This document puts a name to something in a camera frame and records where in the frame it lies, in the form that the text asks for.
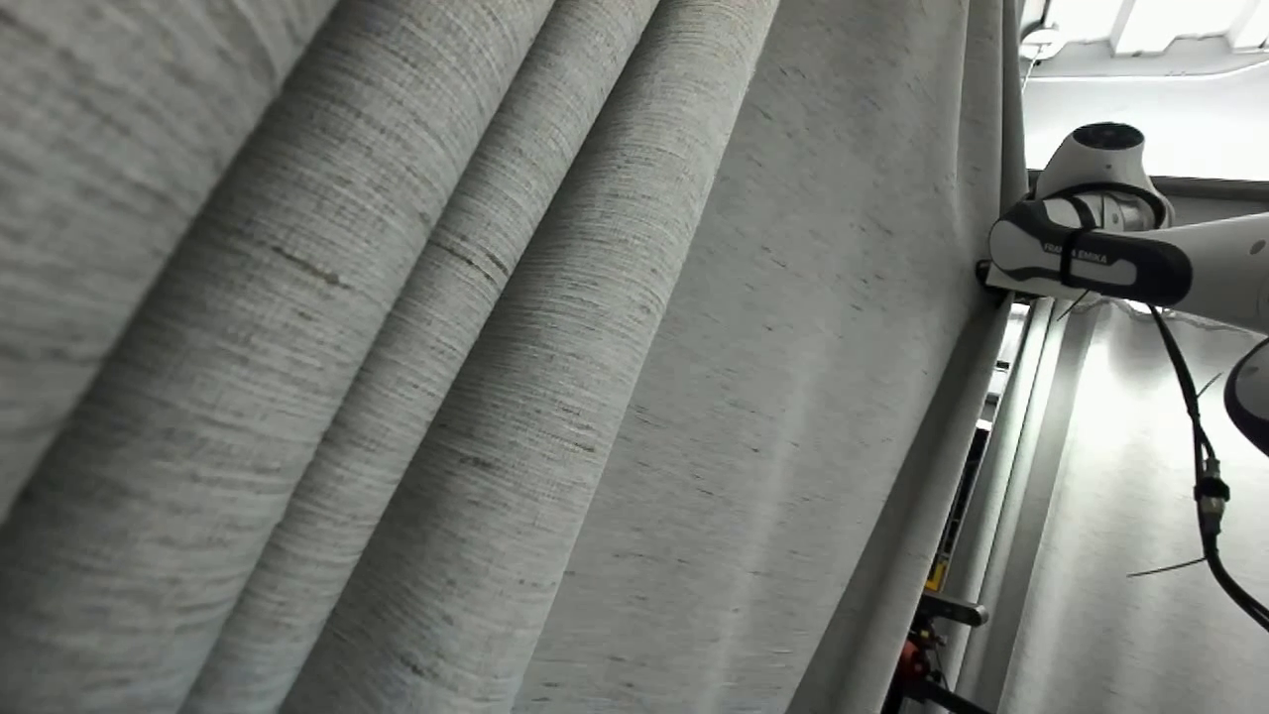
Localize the light grey curtain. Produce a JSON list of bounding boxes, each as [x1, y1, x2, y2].
[[0, 0, 1029, 714]]

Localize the red-handled clamp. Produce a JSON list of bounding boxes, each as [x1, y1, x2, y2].
[[887, 629, 996, 714]]

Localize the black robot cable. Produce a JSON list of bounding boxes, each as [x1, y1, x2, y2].
[[1146, 300, 1269, 636]]

